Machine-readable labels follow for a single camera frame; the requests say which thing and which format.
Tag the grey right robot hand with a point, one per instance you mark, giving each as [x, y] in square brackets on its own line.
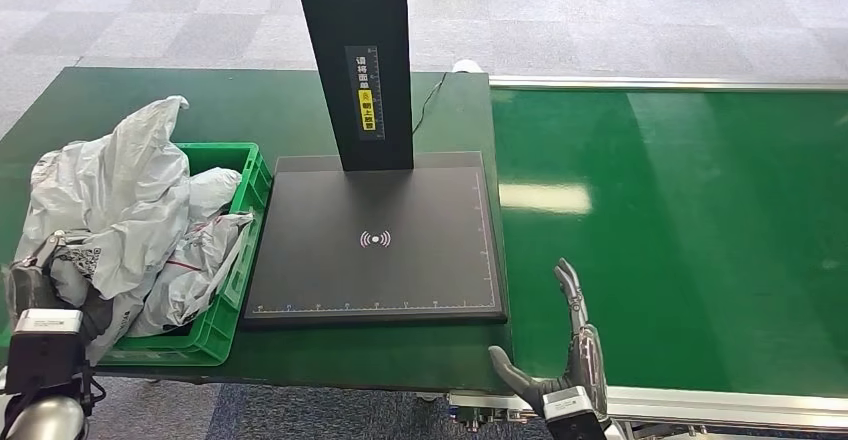
[583, 357]

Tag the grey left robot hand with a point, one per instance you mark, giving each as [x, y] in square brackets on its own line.
[30, 291]

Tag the grey courier bag with QR label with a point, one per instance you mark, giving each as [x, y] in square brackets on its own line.
[126, 198]

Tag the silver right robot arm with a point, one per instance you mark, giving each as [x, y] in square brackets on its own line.
[616, 432]

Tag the green conveyor belt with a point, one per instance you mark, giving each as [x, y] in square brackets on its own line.
[662, 245]

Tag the small grey red-line courier bag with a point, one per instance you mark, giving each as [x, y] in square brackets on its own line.
[192, 271]

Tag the green plastic crate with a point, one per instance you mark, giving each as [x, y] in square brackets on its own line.
[225, 304]

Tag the large grey black-logo courier bag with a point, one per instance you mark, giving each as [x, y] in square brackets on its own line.
[212, 192]

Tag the small white round object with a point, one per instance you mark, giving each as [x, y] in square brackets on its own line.
[468, 66]

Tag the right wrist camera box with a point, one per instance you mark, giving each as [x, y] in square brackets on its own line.
[573, 417]

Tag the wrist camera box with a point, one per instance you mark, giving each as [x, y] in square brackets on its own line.
[46, 357]
[573, 417]

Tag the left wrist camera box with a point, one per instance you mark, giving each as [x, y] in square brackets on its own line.
[46, 357]

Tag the silver conveyor frame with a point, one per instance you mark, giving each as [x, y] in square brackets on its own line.
[696, 405]

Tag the black scanner machine with post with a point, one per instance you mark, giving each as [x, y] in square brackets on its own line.
[397, 258]

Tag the black and yellow post label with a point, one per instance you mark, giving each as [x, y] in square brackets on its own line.
[366, 92]

